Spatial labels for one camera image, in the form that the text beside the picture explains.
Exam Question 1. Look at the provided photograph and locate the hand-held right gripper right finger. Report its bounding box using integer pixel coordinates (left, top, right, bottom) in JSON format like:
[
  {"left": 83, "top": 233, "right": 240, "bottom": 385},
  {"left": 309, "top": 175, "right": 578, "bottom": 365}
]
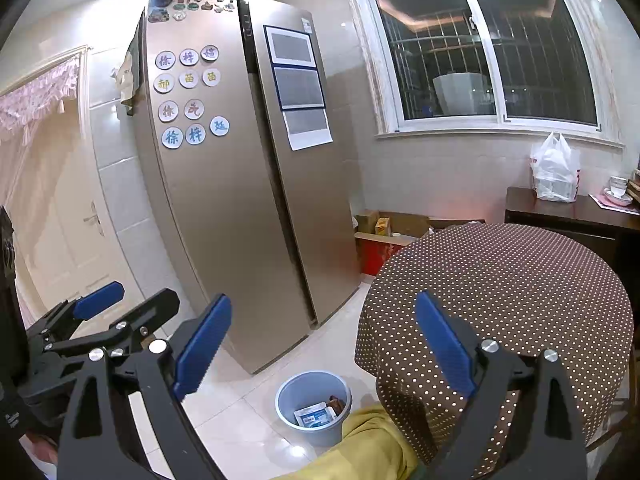
[{"left": 415, "top": 291, "right": 587, "bottom": 480}]

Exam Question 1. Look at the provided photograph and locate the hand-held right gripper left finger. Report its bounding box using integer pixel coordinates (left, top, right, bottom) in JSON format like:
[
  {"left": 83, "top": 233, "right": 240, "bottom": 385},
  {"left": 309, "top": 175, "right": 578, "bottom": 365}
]
[{"left": 57, "top": 293, "right": 233, "bottom": 480}]

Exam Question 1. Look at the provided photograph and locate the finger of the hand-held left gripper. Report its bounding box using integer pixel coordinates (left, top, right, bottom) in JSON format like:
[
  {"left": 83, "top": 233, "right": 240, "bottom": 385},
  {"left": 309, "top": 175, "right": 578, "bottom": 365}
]
[
  {"left": 47, "top": 288, "right": 181, "bottom": 361},
  {"left": 25, "top": 281, "right": 126, "bottom": 356}
]

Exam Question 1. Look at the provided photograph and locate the blue plastic bucket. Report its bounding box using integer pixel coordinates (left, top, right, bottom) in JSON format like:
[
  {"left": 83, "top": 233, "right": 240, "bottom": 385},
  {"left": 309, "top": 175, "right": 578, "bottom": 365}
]
[{"left": 275, "top": 371, "right": 352, "bottom": 448}]

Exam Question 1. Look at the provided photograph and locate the blue white carton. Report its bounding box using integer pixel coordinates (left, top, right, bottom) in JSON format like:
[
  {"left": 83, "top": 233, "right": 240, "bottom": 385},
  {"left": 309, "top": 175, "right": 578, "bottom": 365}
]
[{"left": 294, "top": 402, "right": 337, "bottom": 431}]

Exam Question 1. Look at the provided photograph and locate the person's left hand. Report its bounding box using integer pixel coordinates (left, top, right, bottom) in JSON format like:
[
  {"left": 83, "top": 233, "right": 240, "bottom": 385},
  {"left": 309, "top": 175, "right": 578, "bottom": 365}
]
[{"left": 21, "top": 432, "right": 59, "bottom": 467}]

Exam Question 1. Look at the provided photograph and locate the white door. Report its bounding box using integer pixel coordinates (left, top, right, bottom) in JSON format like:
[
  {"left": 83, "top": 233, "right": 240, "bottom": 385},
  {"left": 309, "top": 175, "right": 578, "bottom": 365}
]
[{"left": 10, "top": 145, "right": 146, "bottom": 311}]

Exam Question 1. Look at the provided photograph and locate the brown polka dot tablecloth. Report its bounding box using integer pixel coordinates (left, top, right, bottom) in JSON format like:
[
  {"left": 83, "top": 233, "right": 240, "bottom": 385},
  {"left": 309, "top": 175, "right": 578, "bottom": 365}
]
[{"left": 354, "top": 222, "right": 635, "bottom": 478}]

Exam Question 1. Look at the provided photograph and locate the red cardboard box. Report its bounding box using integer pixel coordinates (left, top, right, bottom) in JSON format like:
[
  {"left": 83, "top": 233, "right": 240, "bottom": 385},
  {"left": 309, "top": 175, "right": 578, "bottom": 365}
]
[{"left": 355, "top": 209, "right": 436, "bottom": 277}]

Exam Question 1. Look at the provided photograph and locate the beige double door refrigerator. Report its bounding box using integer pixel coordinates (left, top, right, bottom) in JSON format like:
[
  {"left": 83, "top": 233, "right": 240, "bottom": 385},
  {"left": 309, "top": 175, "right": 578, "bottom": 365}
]
[{"left": 127, "top": 0, "right": 361, "bottom": 376}]

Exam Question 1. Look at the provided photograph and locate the person's leg in yellow trousers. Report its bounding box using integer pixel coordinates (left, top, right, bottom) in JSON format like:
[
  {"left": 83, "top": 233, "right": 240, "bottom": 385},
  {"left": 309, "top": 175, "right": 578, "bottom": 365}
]
[{"left": 272, "top": 405, "right": 421, "bottom": 480}]

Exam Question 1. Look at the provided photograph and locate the dark wooden sideboard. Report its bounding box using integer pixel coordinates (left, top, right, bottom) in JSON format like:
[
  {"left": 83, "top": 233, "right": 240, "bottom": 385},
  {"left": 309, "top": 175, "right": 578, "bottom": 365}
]
[{"left": 504, "top": 186, "right": 640, "bottom": 281}]

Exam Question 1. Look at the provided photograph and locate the brown wooden chair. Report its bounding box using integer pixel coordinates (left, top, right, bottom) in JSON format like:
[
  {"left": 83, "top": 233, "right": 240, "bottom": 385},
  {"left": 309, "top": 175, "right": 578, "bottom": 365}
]
[{"left": 585, "top": 350, "right": 640, "bottom": 456}]

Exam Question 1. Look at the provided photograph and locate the white plastic bag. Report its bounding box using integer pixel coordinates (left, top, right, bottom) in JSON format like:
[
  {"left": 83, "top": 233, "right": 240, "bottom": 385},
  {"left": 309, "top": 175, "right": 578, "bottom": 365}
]
[{"left": 529, "top": 131, "right": 582, "bottom": 203}]

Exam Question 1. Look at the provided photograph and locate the pink lace door curtain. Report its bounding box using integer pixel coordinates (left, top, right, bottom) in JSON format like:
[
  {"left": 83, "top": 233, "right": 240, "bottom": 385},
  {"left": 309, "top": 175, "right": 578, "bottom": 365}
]
[{"left": 0, "top": 55, "right": 82, "bottom": 131}]

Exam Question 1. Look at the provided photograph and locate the pink place mat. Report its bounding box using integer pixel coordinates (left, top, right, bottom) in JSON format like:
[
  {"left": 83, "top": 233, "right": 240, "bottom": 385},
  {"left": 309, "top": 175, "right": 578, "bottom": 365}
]
[{"left": 589, "top": 192, "right": 640, "bottom": 211}]

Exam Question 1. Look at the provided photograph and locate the pale hanging bag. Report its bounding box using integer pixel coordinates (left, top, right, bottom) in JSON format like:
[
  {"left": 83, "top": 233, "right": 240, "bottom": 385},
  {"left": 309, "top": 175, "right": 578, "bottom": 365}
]
[{"left": 117, "top": 52, "right": 137, "bottom": 111}]

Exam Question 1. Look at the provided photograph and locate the group of round blue magnets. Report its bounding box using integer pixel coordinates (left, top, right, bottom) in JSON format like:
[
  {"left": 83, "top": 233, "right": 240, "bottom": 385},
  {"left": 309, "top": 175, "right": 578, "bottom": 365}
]
[{"left": 152, "top": 45, "right": 231, "bottom": 150}]

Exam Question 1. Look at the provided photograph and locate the white teacup with saucer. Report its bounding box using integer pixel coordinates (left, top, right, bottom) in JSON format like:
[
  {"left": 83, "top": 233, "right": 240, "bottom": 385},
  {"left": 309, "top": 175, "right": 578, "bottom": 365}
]
[{"left": 602, "top": 176, "right": 633, "bottom": 206}]

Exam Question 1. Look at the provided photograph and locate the white edged grey sheet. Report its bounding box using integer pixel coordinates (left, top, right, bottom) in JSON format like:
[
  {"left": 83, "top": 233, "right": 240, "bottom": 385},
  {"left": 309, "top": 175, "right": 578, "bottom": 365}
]
[{"left": 282, "top": 107, "right": 333, "bottom": 152}]

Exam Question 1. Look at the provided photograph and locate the dark framed grey sheet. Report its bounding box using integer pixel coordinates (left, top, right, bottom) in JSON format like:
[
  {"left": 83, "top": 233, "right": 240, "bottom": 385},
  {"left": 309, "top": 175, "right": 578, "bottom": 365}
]
[
  {"left": 264, "top": 25, "right": 318, "bottom": 69},
  {"left": 272, "top": 66, "right": 326, "bottom": 111}
]

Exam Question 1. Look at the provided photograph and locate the white framed window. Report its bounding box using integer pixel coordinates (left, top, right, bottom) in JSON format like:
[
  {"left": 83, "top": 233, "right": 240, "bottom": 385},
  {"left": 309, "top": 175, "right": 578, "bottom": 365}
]
[{"left": 350, "top": 0, "right": 626, "bottom": 148}]

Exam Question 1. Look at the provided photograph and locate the row of small souvenir magnets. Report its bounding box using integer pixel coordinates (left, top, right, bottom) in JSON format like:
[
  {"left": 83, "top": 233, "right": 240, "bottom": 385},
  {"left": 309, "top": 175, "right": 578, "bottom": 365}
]
[{"left": 148, "top": 0, "right": 237, "bottom": 23}]

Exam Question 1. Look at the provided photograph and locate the metal door handle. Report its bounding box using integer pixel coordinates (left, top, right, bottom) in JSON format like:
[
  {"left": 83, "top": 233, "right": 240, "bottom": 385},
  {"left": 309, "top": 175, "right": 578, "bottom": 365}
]
[{"left": 82, "top": 201, "right": 106, "bottom": 236}]

